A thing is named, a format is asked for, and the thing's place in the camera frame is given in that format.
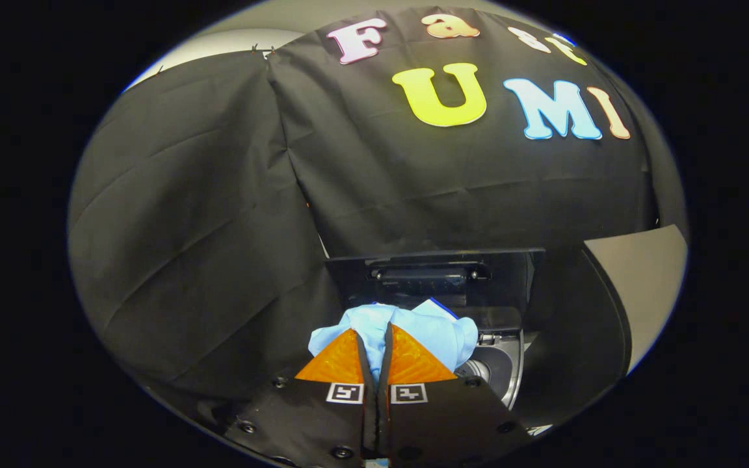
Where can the black backdrop cloth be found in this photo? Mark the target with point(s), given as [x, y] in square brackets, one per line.
[218, 227]

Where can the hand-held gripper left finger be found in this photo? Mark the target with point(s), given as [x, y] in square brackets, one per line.
[316, 422]

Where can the light blue polo shirt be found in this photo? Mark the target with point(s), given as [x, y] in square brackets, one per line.
[436, 335]

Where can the beige cabinet with dark top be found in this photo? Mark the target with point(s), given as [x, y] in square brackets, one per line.
[647, 279]

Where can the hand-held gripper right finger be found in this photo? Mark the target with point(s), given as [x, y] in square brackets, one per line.
[439, 422]

